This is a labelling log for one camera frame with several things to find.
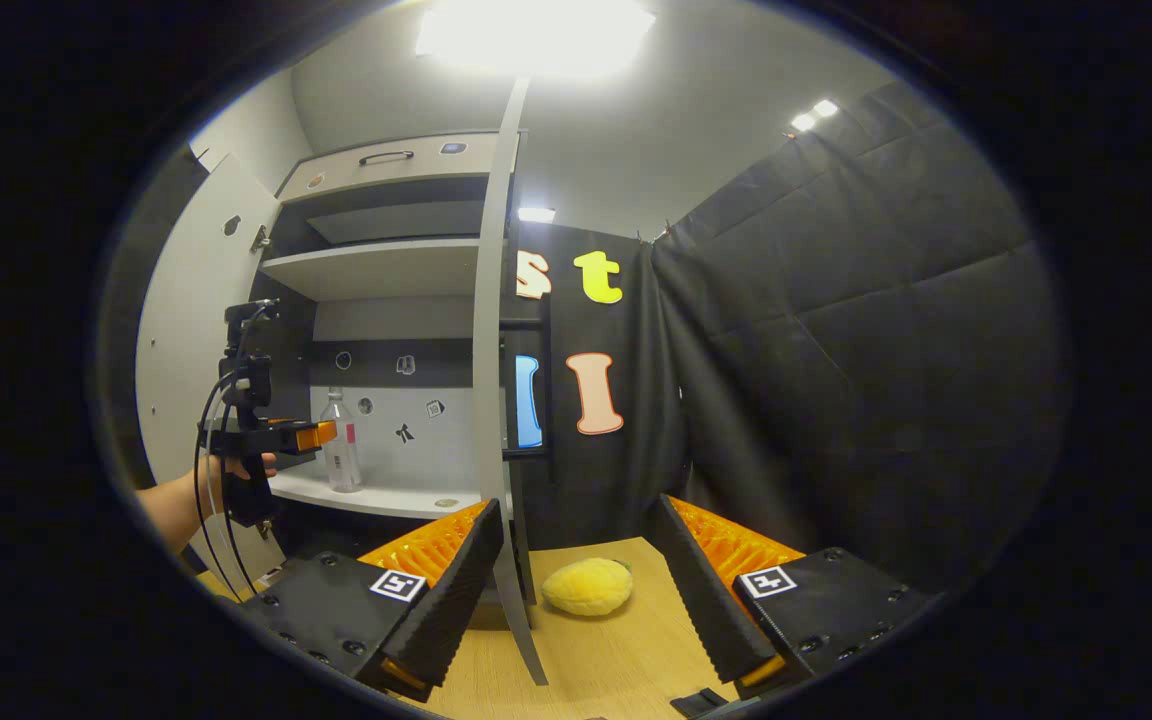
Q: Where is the clear plastic bottle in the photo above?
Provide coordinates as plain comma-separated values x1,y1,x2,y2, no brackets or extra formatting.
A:
321,388,364,493

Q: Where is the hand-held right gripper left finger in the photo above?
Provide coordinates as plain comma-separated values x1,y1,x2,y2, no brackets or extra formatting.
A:
236,497,505,701

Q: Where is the black backdrop cloth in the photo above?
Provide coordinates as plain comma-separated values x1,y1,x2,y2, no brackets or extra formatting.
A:
96,150,207,481
511,80,1072,601

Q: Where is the grey cabinet drawer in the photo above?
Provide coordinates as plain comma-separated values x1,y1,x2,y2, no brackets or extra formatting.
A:
279,132,517,203

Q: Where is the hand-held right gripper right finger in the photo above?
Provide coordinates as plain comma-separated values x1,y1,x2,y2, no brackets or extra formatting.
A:
648,493,939,701

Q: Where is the black door handle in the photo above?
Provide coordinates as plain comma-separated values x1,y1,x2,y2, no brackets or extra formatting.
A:
499,318,553,461

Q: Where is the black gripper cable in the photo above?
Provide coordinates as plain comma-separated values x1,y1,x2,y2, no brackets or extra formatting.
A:
192,300,282,604

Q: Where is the large ceiling light panel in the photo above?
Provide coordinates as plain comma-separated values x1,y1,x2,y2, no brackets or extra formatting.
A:
416,0,657,79

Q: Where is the grey open cabinet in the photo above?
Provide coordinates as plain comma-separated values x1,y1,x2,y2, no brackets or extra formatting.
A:
254,130,527,563

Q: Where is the white cabinet shelf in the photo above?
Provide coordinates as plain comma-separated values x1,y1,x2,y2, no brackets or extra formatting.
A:
259,238,482,301
266,470,485,521

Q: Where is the grey cabinet door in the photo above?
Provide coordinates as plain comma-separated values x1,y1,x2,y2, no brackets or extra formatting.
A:
471,78,549,687
134,150,287,591

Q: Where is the yellow plush fruit toy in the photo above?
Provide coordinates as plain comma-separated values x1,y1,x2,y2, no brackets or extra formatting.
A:
541,558,634,617

